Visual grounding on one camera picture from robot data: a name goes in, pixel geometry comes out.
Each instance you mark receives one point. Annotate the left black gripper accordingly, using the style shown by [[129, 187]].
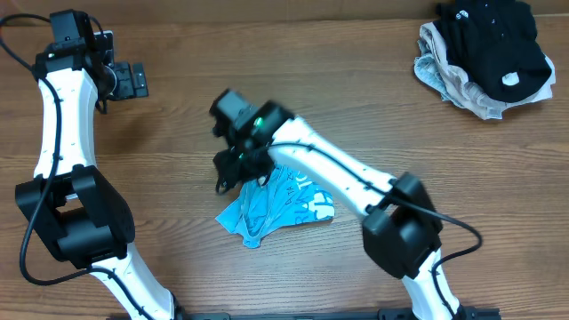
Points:
[[124, 69]]

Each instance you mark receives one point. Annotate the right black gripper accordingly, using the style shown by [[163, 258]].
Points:
[[231, 172]]

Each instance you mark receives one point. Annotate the light blue printed t-shirt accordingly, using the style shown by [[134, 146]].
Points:
[[289, 198]]

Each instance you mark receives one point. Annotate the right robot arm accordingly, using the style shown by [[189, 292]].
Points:
[[400, 225]]

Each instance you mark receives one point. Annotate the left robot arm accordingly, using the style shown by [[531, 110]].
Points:
[[69, 204]]

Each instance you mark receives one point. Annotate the grey-blue garment in pile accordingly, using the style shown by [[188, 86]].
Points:
[[425, 69]]

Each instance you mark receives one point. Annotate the beige garment in pile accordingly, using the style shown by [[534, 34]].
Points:
[[471, 95]]

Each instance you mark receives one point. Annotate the black garment on pile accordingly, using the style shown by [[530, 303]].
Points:
[[496, 43]]

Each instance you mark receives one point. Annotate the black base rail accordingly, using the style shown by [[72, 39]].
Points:
[[470, 313]]

